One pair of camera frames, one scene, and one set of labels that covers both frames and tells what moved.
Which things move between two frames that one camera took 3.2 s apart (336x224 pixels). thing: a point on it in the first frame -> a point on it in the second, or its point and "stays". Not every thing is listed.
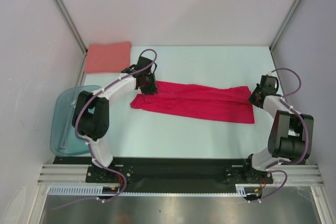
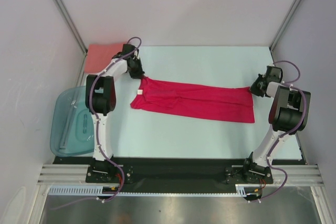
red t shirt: (229, 103) stays
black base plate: (179, 174) stays
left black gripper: (153, 89) -> (139, 74)
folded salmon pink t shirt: (108, 57) stays
